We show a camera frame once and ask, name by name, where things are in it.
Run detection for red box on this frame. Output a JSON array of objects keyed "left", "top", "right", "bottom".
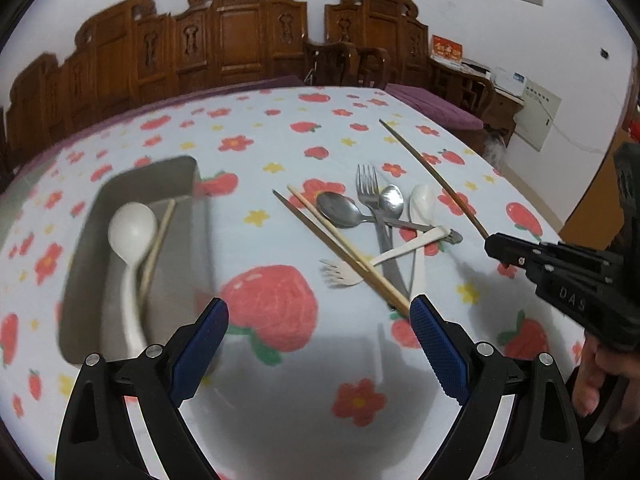
[{"left": 431, "top": 35, "right": 464, "bottom": 69}]

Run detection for purple bench cushion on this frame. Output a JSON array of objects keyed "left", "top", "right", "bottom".
[{"left": 60, "top": 75, "right": 307, "bottom": 133}]

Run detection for metal fork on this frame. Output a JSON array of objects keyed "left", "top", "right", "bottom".
[{"left": 356, "top": 164, "right": 408, "bottom": 301}]

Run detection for small white spoon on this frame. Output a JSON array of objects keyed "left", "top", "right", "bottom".
[{"left": 409, "top": 183, "right": 437, "bottom": 306}]

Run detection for large metal spoon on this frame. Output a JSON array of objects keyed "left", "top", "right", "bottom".
[{"left": 316, "top": 192, "right": 463, "bottom": 245}]

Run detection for stainless steel tray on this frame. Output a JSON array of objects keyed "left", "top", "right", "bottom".
[{"left": 57, "top": 156, "right": 221, "bottom": 376}]

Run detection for large white spoon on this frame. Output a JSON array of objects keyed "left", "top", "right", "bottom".
[{"left": 107, "top": 202, "right": 158, "bottom": 356}]

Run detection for white electrical panel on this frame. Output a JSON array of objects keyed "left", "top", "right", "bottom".
[{"left": 515, "top": 72, "right": 562, "bottom": 153}]

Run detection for wooden side table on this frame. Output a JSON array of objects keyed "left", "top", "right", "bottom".
[{"left": 430, "top": 57, "right": 523, "bottom": 147}]

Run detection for carved wooden bench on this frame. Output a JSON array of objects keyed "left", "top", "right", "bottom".
[{"left": 0, "top": 0, "right": 311, "bottom": 171}]

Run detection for purple armchair cushion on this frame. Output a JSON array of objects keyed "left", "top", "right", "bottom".
[{"left": 387, "top": 84, "right": 483, "bottom": 132}]

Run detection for strawberry flower printed tablecloth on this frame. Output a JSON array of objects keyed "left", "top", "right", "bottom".
[{"left": 0, "top": 85, "right": 586, "bottom": 480}]

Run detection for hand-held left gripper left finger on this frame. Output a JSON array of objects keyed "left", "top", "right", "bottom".
[{"left": 55, "top": 297, "right": 230, "bottom": 480}]

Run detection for small metal spoon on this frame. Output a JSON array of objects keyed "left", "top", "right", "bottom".
[{"left": 377, "top": 184, "right": 406, "bottom": 256}]

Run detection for white boxes and papers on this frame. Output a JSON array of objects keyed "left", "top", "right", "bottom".
[{"left": 460, "top": 57, "right": 527, "bottom": 97}]

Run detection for carved wooden armchair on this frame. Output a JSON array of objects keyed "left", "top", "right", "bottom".
[{"left": 305, "top": 0, "right": 436, "bottom": 92}]

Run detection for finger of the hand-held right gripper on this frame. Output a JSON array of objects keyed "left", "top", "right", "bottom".
[{"left": 484, "top": 232, "right": 623, "bottom": 276}]

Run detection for person's right hand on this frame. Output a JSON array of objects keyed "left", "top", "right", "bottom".
[{"left": 572, "top": 340, "right": 640, "bottom": 431}]

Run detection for white plastic fork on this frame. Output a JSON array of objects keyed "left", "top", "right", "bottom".
[{"left": 320, "top": 226, "right": 451, "bottom": 288}]

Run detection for light wooden chopstick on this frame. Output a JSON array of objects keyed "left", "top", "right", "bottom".
[
  {"left": 287, "top": 185, "right": 412, "bottom": 315},
  {"left": 137, "top": 199, "right": 177, "bottom": 306}
]

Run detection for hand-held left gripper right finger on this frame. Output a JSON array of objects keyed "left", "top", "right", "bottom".
[{"left": 409, "top": 294, "right": 586, "bottom": 480}]

